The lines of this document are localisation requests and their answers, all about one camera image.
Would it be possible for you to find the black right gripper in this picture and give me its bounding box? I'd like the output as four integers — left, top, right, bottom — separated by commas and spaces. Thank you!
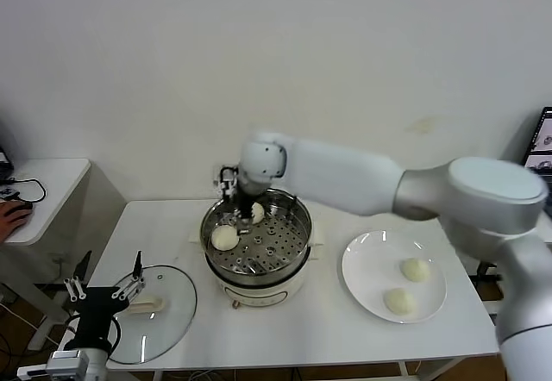
215, 164, 256, 238

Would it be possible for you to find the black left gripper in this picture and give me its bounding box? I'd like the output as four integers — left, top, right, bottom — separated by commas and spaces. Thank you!
64, 250, 147, 350

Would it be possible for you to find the white steamed baozi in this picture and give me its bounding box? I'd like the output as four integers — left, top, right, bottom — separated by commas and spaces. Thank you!
249, 202, 267, 226
383, 287, 418, 315
400, 258, 431, 284
210, 224, 240, 252

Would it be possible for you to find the round glass pot lid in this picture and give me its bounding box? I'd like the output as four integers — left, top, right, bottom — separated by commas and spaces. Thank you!
107, 263, 198, 365

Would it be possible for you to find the perforated steel steamer basket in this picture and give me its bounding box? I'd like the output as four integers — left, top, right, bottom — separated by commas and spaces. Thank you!
200, 186, 312, 280

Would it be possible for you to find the person's bare hand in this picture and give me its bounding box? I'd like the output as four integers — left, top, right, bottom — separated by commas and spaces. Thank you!
0, 202, 34, 242

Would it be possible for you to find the black metal floor bar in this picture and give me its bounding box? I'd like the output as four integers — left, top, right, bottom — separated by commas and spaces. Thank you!
34, 284, 83, 293

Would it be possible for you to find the large white table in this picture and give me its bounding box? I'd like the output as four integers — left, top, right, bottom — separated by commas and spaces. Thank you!
52, 194, 504, 373

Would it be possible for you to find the cream electric cooking pot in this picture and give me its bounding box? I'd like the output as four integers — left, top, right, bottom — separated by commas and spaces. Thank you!
188, 219, 327, 312

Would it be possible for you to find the small white side table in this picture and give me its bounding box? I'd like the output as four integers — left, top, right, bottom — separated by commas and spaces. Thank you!
0, 159, 92, 352

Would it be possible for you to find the round white plate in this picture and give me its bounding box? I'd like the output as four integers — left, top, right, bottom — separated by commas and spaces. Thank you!
341, 230, 449, 324

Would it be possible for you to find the dark laptop with blue screen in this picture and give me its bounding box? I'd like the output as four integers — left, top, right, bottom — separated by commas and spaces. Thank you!
0, 147, 14, 180

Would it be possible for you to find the open laptop with bright screen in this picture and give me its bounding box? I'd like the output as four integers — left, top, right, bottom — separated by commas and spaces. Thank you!
524, 105, 552, 175

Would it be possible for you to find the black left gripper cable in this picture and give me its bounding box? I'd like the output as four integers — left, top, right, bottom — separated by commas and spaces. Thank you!
109, 315, 124, 355

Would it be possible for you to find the looped black cable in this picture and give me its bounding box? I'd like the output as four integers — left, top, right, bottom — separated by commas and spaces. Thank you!
8, 177, 47, 204

